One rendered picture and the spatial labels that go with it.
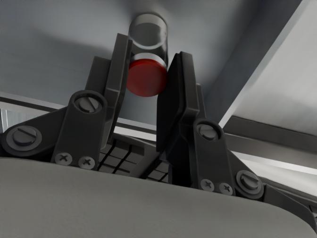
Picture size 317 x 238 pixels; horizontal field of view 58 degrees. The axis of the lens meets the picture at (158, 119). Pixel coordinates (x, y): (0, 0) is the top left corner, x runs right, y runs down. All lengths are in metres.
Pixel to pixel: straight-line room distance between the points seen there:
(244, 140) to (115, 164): 0.19
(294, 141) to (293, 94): 0.04
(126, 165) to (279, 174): 0.22
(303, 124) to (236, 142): 0.06
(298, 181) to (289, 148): 0.24
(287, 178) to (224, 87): 0.30
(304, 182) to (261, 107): 0.27
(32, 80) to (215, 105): 0.11
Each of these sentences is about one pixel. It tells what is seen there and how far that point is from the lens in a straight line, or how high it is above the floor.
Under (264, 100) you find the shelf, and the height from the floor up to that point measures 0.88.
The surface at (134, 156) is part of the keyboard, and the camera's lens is 0.34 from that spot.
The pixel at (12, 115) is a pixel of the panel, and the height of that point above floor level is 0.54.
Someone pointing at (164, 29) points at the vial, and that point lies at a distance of 0.16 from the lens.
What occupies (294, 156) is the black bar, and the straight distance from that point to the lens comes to 0.24.
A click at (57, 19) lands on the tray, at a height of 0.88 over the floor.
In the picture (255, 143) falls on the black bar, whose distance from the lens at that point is 0.22.
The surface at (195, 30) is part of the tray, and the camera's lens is 0.17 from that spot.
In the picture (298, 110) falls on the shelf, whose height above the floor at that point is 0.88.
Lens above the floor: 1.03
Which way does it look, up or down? 45 degrees down
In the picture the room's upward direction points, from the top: 180 degrees counter-clockwise
